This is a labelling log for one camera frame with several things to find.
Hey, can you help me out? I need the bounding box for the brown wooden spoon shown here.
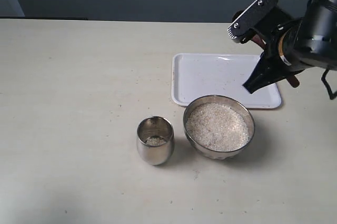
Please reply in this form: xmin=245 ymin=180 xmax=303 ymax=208
xmin=233 ymin=10 xmax=300 ymax=88

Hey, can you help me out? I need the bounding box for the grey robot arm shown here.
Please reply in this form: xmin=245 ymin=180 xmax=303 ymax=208
xmin=230 ymin=0 xmax=336 ymax=100

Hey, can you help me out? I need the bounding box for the white plastic tray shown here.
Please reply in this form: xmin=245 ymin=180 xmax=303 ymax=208
xmin=171 ymin=53 xmax=282 ymax=109

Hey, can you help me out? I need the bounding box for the steel bowl of rice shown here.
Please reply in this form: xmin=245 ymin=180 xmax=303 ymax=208
xmin=183 ymin=95 xmax=255 ymax=160

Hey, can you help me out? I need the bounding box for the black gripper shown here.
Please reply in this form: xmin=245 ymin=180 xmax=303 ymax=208
xmin=243 ymin=6 xmax=302 ymax=94

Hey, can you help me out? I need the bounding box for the black flat cable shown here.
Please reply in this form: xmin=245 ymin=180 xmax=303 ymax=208
xmin=315 ymin=0 xmax=337 ymax=100

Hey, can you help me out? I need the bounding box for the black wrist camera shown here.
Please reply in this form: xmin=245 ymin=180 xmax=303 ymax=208
xmin=227 ymin=0 xmax=279 ymax=43

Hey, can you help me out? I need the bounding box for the steel cup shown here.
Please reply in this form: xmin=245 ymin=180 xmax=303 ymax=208
xmin=136 ymin=116 xmax=175 ymax=166

